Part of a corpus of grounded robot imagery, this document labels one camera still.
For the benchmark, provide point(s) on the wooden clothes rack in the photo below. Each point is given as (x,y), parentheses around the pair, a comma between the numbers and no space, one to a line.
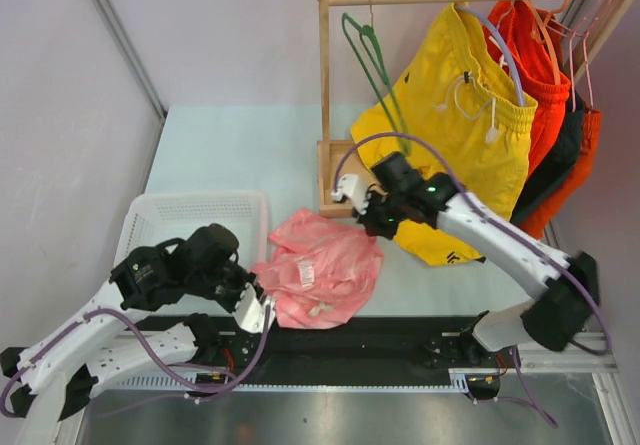
(330,151)

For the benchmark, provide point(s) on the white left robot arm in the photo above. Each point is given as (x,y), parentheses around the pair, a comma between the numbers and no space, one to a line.
(101,344)

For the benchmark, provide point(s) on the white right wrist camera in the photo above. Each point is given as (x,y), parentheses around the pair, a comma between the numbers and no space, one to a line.
(354,189)

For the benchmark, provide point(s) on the black and orange shorts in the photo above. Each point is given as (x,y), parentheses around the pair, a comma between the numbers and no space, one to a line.
(564,169)

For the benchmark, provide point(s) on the pink patterned shorts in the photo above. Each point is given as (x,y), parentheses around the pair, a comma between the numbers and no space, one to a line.
(321,272)

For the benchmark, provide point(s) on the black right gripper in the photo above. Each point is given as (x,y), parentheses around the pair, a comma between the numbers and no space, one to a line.
(367,220)

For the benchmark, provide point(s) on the pink wire hanger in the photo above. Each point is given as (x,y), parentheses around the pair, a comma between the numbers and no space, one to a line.
(582,30)

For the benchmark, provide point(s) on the white plastic basket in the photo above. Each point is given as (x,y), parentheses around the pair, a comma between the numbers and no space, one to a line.
(154,218)

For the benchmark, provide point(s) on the lavender plastic hanger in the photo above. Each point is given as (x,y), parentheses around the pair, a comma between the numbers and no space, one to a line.
(494,32)

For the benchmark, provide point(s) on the white slotted cable duct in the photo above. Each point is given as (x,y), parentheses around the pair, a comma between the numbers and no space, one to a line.
(427,381)

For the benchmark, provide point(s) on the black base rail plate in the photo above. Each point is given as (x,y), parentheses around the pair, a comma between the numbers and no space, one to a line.
(367,344)

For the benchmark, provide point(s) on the green wire hanger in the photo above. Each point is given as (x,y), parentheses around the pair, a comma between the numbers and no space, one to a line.
(386,115)

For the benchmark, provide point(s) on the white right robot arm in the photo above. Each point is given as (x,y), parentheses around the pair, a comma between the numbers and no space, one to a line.
(562,289)

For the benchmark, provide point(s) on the yellow shorts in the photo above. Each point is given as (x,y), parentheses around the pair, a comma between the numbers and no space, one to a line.
(456,98)

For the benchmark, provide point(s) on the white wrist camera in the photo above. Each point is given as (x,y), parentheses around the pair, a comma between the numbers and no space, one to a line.
(254,312)
(354,189)

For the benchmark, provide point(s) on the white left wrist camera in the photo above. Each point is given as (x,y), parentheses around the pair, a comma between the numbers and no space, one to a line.
(254,312)

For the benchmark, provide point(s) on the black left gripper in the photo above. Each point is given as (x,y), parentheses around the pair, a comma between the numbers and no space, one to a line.
(246,277)

